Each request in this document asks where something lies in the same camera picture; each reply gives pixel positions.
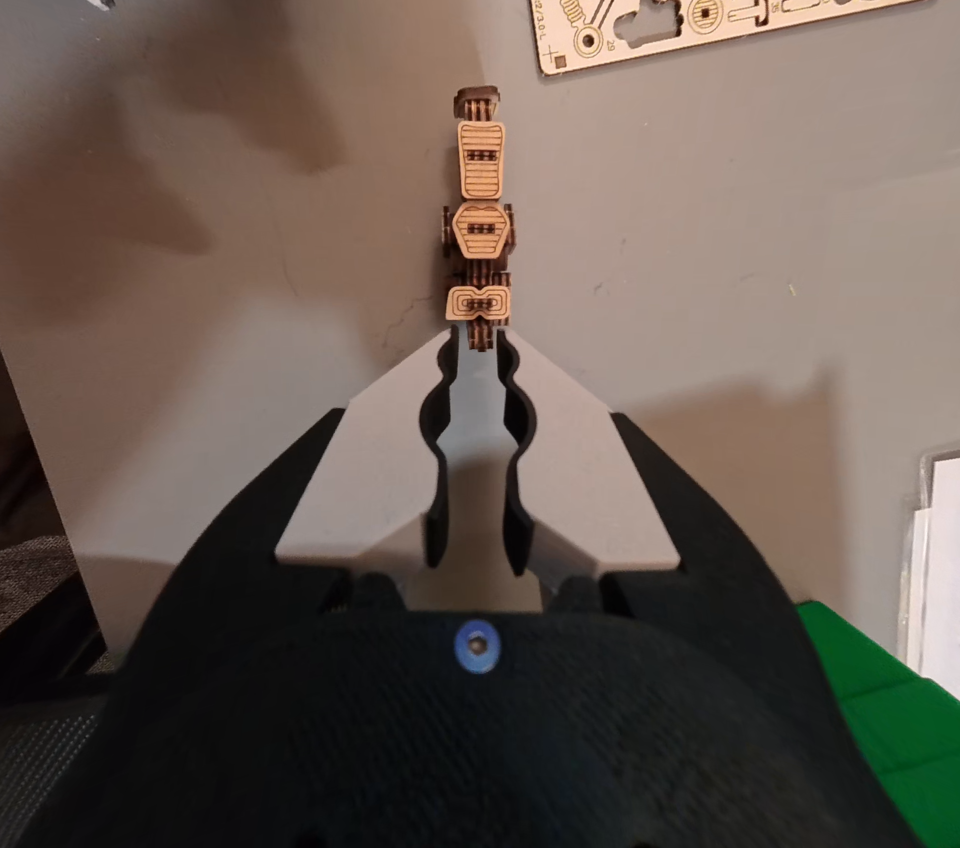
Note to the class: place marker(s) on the papers in clear sleeve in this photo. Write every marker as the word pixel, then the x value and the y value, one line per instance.
pixel 941 563

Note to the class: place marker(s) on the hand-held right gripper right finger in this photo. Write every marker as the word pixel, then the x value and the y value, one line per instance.
pixel 600 488

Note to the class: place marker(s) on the green plastic bin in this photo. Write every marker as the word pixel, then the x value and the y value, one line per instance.
pixel 885 728

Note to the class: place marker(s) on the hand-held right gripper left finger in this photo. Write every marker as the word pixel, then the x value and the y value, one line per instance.
pixel 360 480

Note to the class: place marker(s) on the small wooden puzzle model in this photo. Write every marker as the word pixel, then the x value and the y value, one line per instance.
pixel 480 165

